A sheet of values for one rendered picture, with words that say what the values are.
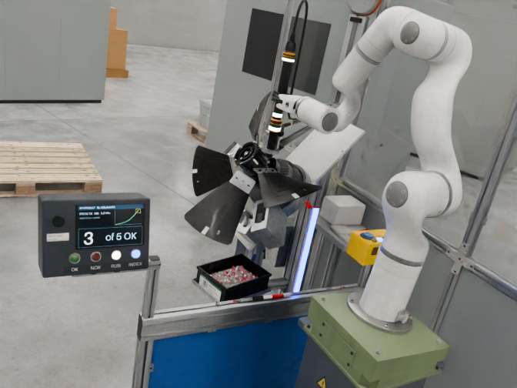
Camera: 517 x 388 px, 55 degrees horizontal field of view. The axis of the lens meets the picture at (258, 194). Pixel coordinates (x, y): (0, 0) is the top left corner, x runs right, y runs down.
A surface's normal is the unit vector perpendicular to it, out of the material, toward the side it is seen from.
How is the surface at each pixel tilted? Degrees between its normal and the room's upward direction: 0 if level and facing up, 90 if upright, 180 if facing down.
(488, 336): 90
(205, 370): 90
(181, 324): 90
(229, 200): 51
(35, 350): 0
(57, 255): 75
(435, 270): 90
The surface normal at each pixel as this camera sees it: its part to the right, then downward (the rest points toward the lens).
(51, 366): 0.18, -0.92
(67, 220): 0.48, 0.14
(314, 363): -0.86, 0.03
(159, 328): 0.45, 0.39
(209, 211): -0.12, -0.35
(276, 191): -0.06, -0.85
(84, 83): 0.69, 0.37
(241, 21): -0.70, 0.14
